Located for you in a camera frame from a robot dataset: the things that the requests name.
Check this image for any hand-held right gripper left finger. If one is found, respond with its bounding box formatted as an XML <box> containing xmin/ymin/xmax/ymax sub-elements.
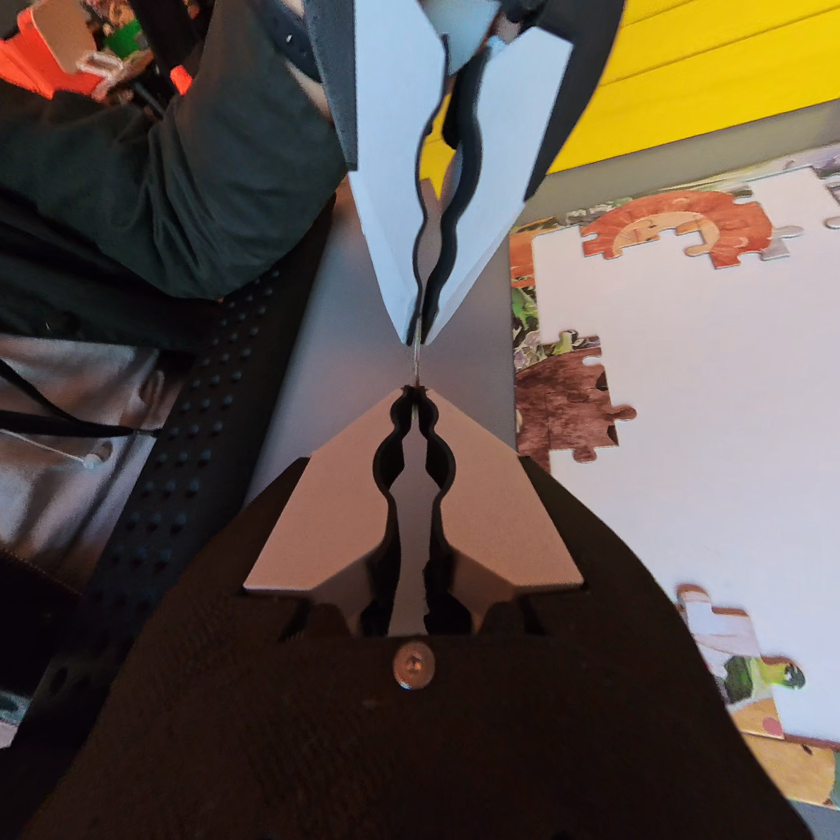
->
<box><xmin>241</xmin><ymin>387</ymin><xmax>414</xmax><ymax>632</ymax></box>

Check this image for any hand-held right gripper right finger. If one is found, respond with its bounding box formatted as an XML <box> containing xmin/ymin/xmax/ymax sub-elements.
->
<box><xmin>419</xmin><ymin>386</ymin><xmax>585</xmax><ymax>609</ymax></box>

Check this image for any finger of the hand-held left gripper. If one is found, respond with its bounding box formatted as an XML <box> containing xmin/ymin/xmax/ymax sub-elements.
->
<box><xmin>422</xmin><ymin>26</ymin><xmax>573</xmax><ymax>347</ymax></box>
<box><xmin>346</xmin><ymin>0</ymin><xmax>450</xmax><ymax>347</ymax></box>

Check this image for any yellow plastic bin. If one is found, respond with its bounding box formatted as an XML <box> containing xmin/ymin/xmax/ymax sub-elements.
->
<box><xmin>420</xmin><ymin>0</ymin><xmax>840</xmax><ymax>181</ymax></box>

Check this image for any red puzzle piece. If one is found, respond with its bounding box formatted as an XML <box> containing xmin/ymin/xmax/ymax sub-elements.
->
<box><xmin>682</xmin><ymin>190</ymin><xmax>756</xmax><ymax>231</ymax></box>
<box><xmin>610</xmin><ymin>197</ymin><xmax>697</xmax><ymax>257</ymax></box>
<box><xmin>581</xmin><ymin>213</ymin><xmax>634</xmax><ymax>260</ymax></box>
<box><xmin>705</xmin><ymin>210</ymin><xmax>775</xmax><ymax>270</ymax></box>

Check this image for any puzzle frame tray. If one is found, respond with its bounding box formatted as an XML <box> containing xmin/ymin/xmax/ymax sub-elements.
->
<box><xmin>508</xmin><ymin>144</ymin><xmax>840</xmax><ymax>808</ymax></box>

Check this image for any grey desk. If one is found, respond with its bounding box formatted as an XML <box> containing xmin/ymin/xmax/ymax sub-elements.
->
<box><xmin>243</xmin><ymin>98</ymin><xmax>840</xmax><ymax>840</ymax></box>

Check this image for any black dotted mat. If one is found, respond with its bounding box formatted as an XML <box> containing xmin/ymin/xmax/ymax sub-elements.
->
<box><xmin>26</xmin><ymin>197</ymin><xmax>336</xmax><ymax>723</ymax></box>

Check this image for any black wristband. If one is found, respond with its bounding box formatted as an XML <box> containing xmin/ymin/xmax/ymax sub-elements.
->
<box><xmin>266</xmin><ymin>0</ymin><xmax>324</xmax><ymax>83</ymax></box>

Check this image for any green white puzzle piece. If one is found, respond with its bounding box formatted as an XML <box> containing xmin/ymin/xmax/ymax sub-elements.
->
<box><xmin>541</xmin><ymin>330</ymin><xmax>601</xmax><ymax>362</ymax></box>

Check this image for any person's pink clothing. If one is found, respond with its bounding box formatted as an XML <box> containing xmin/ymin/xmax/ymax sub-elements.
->
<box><xmin>0</xmin><ymin>335</ymin><xmax>185</xmax><ymax>578</ymax></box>

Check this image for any white hanging tag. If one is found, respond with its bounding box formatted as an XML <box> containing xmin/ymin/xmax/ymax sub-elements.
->
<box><xmin>29</xmin><ymin>0</ymin><xmax>99</xmax><ymax>73</ymax></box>

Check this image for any orange reflective vest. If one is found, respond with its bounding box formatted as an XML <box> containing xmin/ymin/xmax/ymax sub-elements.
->
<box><xmin>0</xmin><ymin>10</ymin><xmax>194</xmax><ymax>99</ymax></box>

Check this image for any white drawstring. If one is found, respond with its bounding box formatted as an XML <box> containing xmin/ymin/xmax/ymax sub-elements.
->
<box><xmin>0</xmin><ymin>427</ymin><xmax>106</xmax><ymax>470</ymax></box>

